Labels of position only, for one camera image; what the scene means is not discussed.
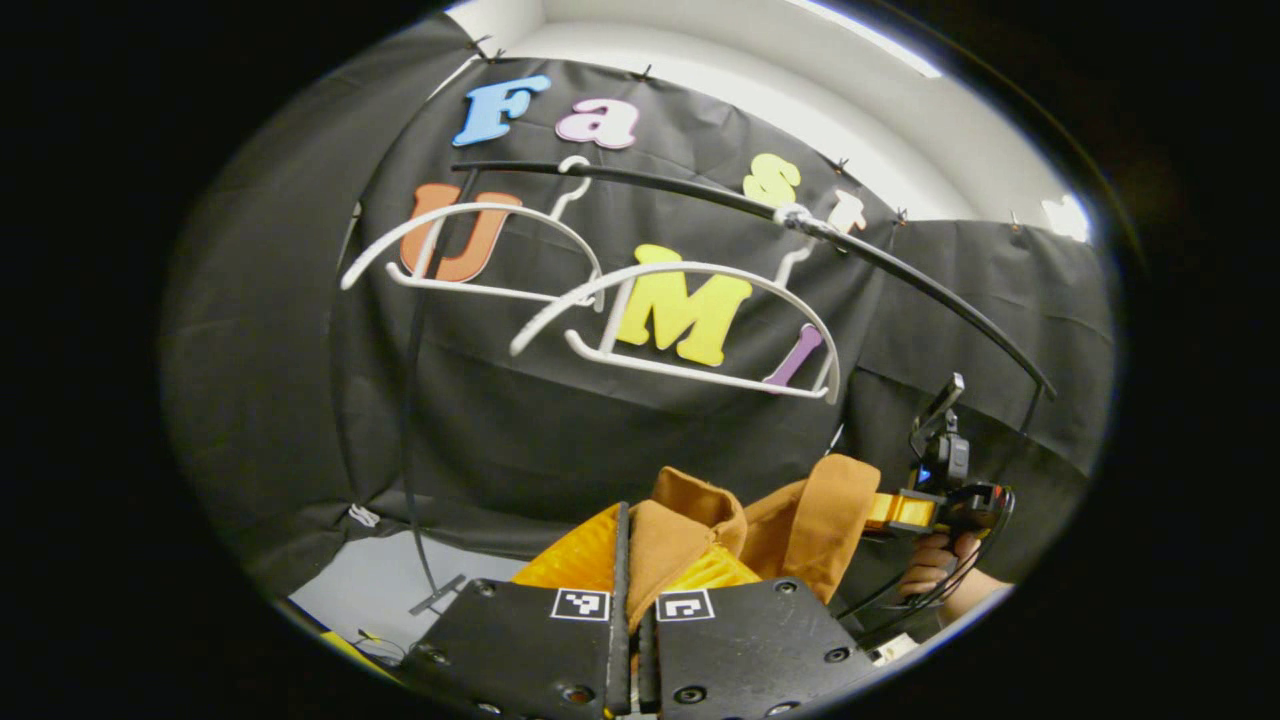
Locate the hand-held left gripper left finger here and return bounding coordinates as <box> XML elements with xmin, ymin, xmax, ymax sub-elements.
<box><xmin>400</xmin><ymin>500</ymin><xmax>633</xmax><ymax>720</ymax></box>

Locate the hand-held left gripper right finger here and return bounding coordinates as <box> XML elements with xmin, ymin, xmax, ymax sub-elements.
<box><xmin>635</xmin><ymin>545</ymin><xmax>883</xmax><ymax>717</ymax></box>

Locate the brown jacket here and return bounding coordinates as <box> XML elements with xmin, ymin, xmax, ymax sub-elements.
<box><xmin>625</xmin><ymin>455</ymin><xmax>883</xmax><ymax>633</ymax></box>

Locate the white plastic clothes hanger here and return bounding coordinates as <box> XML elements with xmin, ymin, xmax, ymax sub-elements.
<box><xmin>340</xmin><ymin>155</ymin><xmax>607</xmax><ymax>313</ymax></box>
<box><xmin>510</xmin><ymin>205</ymin><xmax>844</xmax><ymax>406</ymax></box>

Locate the black backdrop cloth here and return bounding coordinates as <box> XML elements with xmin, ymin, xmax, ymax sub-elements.
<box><xmin>160</xmin><ymin>15</ymin><xmax>1116</xmax><ymax>601</ymax></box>

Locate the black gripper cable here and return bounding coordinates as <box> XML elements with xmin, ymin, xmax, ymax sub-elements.
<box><xmin>838</xmin><ymin>485</ymin><xmax>1017</xmax><ymax>643</ymax></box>

